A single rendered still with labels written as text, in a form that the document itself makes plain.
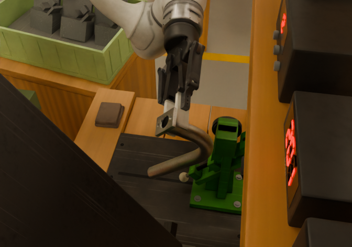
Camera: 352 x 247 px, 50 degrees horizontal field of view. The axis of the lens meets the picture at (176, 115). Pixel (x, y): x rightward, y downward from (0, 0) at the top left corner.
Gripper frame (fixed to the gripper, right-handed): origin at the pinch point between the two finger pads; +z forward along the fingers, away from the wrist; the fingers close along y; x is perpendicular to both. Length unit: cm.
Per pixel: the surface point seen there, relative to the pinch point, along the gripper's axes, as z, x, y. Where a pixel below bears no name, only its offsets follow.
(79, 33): -74, 2, -80
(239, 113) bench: -31, 48, -30
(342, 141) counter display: 20.5, -8.6, 36.4
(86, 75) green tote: -53, 8, -77
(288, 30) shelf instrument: 6.3, -9.4, 32.9
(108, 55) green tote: -56, 10, -63
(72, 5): -87, -4, -81
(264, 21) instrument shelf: -3.4, -4.0, 25.5
